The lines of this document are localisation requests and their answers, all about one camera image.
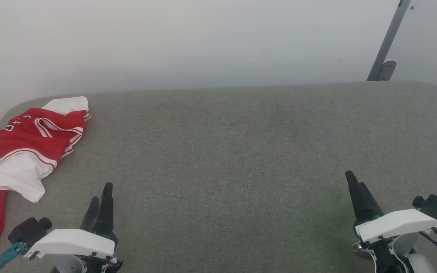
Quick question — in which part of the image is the grey metal pole with bracket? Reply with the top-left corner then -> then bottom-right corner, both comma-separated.
366,0 -> 412,82

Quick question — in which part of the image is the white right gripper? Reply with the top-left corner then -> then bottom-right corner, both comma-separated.
345,170 -> 437,273

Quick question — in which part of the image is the teal left camera connector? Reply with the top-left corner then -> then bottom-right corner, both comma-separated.
0,242 -> 27,273

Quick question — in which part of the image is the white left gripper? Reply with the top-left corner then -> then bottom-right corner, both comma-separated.
24,182 -> 123,273

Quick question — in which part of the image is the red and white sports jersey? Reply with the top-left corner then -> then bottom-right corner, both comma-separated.
0,96 -> 92,254

